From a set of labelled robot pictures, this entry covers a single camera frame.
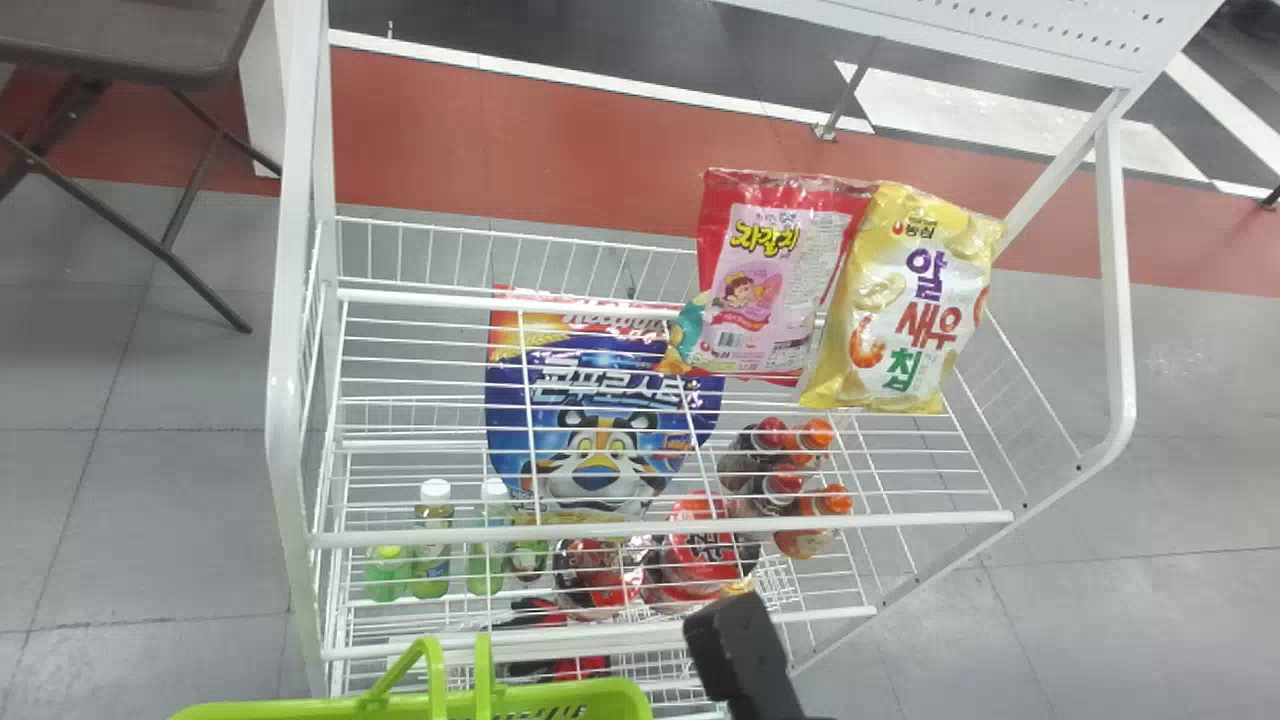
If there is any blue cereal bag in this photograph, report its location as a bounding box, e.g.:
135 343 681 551
483 284 727 523

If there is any dark side table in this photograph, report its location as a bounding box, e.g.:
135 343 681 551
0 0 283 335

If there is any green bottle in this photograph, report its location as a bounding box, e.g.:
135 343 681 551
466 477 517 599
412 478 457 601
361 542 412 605

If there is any yellow snack packet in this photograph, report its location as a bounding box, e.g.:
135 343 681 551
797 181 1005 416

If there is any green basket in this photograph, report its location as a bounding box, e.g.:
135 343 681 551
167 634 654 720

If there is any brown bottle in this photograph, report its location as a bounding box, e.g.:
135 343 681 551
716 416 792 494
734 464 807 522

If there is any orange bottle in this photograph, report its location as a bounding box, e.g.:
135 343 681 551
772 483 855 561
783 417 837 470

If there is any red noodle cup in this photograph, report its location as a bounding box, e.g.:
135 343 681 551
552 537 643 622
652 489 764 614

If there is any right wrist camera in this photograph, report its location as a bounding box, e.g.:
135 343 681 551
682 591 833 720

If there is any white wire rack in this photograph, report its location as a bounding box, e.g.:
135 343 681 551
264 0 1227 720

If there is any red snack packet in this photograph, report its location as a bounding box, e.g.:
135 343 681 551
667 167 874 388

